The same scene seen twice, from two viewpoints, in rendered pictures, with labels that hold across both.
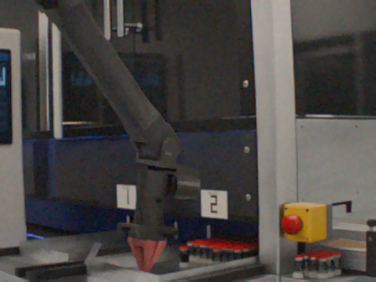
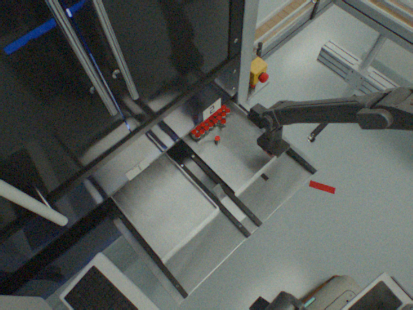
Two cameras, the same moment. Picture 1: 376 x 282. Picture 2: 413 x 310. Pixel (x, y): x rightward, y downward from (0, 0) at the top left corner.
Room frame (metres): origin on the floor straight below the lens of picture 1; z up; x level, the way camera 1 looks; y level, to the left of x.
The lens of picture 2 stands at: (1.52, 0.52, 2.06)
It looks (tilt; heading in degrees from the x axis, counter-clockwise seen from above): 65 degrees down; 271
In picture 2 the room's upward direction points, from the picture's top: 6 degrees counter-clockwise
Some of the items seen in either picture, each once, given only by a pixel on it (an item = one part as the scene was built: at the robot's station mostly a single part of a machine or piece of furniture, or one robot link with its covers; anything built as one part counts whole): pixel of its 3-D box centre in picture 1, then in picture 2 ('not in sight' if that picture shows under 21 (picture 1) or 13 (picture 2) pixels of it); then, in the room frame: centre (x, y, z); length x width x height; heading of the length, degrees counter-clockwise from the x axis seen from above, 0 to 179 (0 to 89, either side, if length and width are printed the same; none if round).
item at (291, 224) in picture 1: (293, 224); (262, 77); (1.27, -0.26, 0.99); 0.04 x 0.04 x 0.04; 37
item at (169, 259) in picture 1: (185, 263); (228, 141); (1.42, -0.06, 0.90); 0.34 x 0.26 x 0.04; 127
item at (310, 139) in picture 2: not in sight; (335, 114); (0.63, -0.59, 0.07); 0.50 x 0.08 x 0.14; 37
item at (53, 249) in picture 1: (100, 246); (160, 198); (1.69, 0.15, 0.90); 0.34 x 0.26 x 0.04; 127
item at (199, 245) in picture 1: (214, 254); (213, 125); (1.48, -0.12, 0.90); 0.18 x 0.02 x 0.05; 37
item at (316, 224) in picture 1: (307, 221); (254, 70); (1.30, -0.30, 1.00); 0.08 x 0.07 x 0.07; 127
